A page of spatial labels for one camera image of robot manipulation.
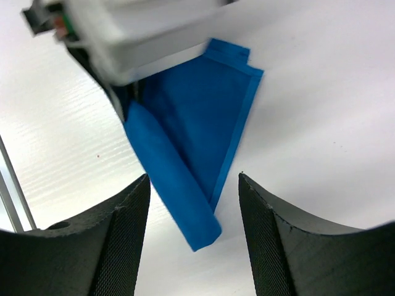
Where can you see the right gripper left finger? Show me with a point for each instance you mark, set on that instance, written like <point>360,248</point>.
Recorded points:
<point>96,252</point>

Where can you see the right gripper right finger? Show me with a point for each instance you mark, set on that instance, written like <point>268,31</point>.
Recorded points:
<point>293,252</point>

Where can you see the aluminium front rail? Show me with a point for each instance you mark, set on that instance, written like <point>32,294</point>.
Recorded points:
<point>15,212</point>

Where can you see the blue cloth napkin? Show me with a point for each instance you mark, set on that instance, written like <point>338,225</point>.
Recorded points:
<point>186,131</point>

